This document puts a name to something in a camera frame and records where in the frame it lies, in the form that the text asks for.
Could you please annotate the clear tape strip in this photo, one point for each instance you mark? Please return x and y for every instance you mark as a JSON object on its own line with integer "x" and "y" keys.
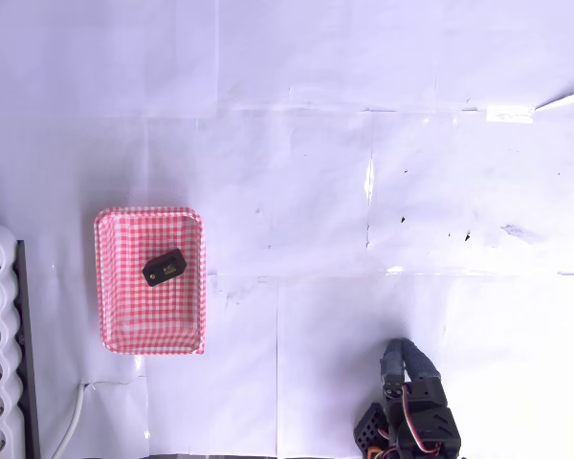
{"x": 512, "y": 114}

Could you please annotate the white power strip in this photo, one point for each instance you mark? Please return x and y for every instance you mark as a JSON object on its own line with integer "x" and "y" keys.
{"x": 0, "y": 363}

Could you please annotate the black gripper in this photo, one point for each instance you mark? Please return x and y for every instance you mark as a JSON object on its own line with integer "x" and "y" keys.
{"x": 420, "y": 388}

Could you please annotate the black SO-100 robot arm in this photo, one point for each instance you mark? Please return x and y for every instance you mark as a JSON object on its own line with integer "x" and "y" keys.
{"x": 435, "y": 430}

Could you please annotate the black shelf board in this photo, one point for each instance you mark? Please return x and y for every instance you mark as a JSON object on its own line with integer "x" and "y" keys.
{"x": 28, "y": 363}

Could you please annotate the pink checkered tray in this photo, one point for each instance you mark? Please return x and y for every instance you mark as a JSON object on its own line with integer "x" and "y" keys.
{"x": 124, "y": 315}

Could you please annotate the small black box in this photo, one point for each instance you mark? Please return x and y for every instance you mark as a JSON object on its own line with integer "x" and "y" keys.
{"x": 163, "y": 268}

